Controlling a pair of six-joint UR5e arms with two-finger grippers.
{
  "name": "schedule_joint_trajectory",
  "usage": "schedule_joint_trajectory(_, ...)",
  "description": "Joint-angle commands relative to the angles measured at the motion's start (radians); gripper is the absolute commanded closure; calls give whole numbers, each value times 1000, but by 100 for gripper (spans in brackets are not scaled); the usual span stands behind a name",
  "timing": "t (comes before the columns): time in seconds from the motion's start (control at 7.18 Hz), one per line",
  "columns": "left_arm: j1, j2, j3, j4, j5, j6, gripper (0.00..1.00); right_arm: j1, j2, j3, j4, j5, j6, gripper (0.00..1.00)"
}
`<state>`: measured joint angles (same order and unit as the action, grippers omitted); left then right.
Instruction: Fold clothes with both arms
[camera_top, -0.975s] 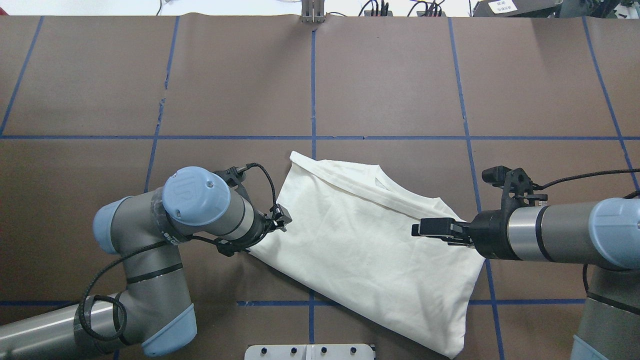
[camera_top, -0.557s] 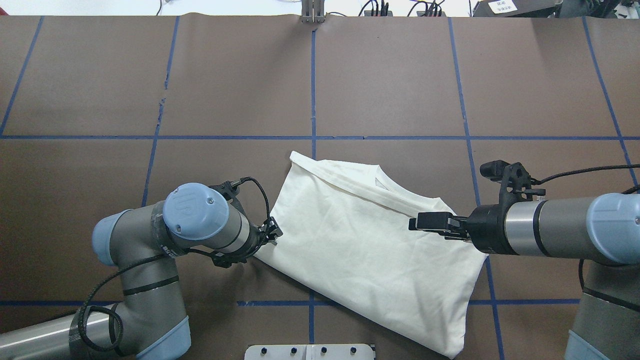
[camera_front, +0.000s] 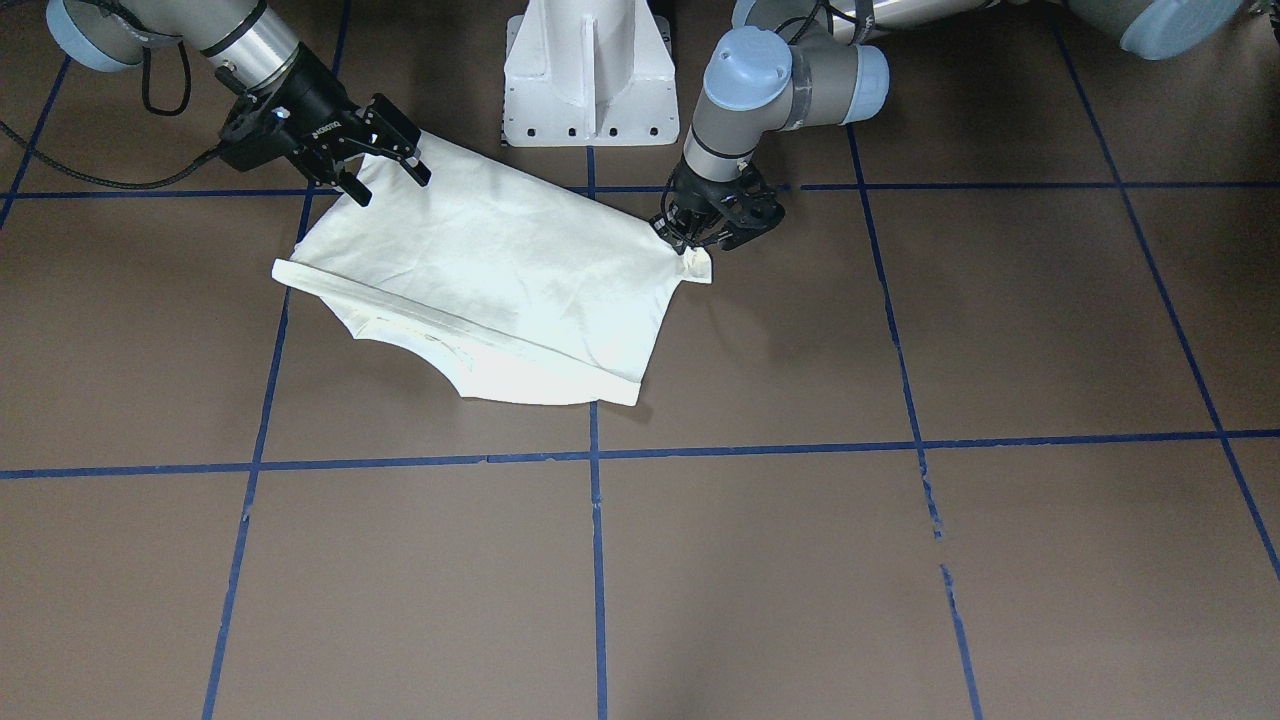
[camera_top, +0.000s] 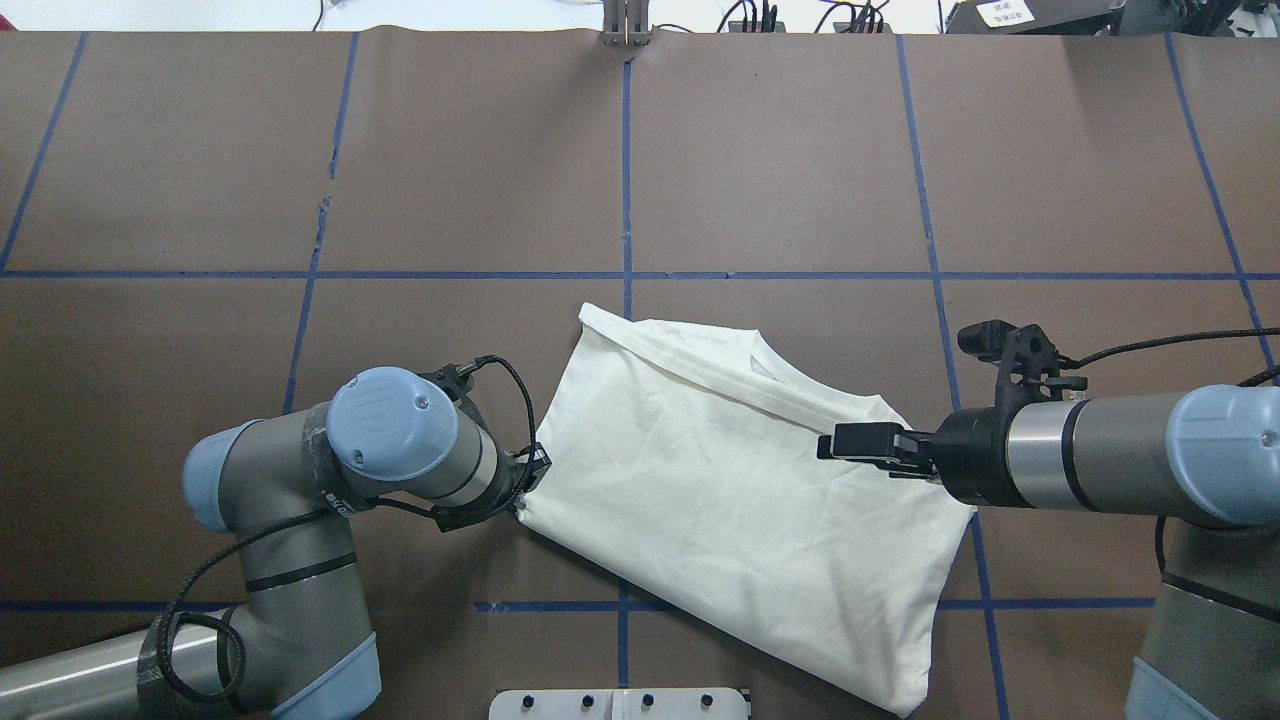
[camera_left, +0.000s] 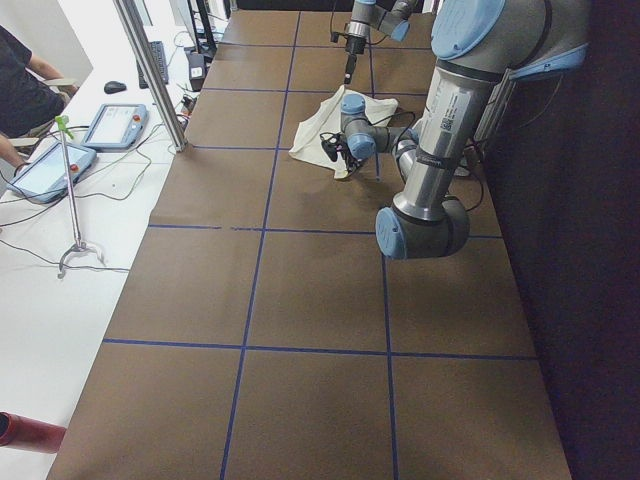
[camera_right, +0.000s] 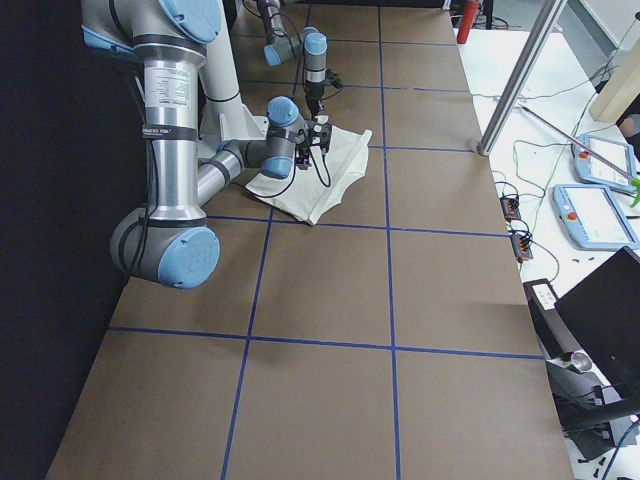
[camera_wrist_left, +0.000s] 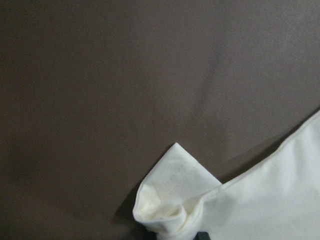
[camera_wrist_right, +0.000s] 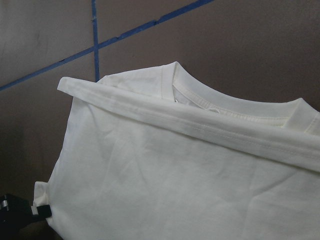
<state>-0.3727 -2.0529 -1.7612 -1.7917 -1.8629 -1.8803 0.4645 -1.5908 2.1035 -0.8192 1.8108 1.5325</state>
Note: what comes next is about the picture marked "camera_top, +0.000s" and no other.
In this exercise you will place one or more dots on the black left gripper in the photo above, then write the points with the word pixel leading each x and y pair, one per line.
pixel 507 489

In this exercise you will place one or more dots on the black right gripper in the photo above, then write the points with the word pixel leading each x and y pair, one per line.
pixel 968 455

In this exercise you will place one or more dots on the cream long sleeve shirt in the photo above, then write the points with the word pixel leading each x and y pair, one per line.
pixel 684 460

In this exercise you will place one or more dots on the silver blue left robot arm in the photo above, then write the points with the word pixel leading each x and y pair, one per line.
pixel 277 623

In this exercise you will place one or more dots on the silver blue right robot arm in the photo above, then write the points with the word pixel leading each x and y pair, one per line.
pixel 1204 463

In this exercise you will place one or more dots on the lower orange black connector box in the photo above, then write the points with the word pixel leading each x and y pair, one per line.
pixel 853 18

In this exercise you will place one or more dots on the orange black connector box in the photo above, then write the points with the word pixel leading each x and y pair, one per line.
pixel 751 18
pixel 853 18

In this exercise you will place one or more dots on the upper orange black connector box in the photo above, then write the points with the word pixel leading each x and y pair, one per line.
pixel 751 18

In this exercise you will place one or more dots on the black box with white label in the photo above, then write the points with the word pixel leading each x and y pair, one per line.
pixel 1056 18

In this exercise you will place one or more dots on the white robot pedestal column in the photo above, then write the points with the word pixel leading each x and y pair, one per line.
pixel 623 703

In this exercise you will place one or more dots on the aluminium frame post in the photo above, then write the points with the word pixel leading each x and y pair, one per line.
pixel 626 23

